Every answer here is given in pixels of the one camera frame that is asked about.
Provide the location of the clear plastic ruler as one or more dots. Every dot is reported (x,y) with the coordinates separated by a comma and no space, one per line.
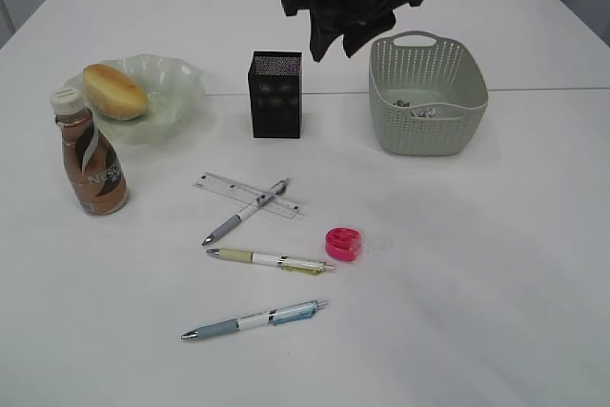
(244,193)

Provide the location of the pink pencil sharpener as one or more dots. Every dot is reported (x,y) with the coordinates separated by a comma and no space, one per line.
(343,244)

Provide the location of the large paper piece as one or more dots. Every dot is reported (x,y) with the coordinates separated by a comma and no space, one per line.
(425,112)

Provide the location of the grey-green plastic basket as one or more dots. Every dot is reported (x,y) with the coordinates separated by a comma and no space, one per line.
(429,71)

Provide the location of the grey grip white pen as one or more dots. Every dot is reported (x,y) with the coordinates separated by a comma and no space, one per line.
(248,209)

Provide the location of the golden bread loaf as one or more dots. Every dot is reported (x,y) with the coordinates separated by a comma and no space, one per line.
(113,93)

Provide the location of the black mesh pen holder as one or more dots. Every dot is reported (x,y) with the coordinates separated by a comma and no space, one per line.
(274,80)

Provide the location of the blue grip white pen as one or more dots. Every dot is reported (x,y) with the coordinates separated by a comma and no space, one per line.
(272,317)

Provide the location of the beige grip white pen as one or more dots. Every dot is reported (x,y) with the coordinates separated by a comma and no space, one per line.
(283,262)

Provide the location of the brown coffee drink bottle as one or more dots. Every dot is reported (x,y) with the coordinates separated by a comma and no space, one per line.
(90,161)

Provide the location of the pale green wavy glass bowl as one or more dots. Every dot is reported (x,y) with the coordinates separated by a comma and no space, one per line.
(174,89)

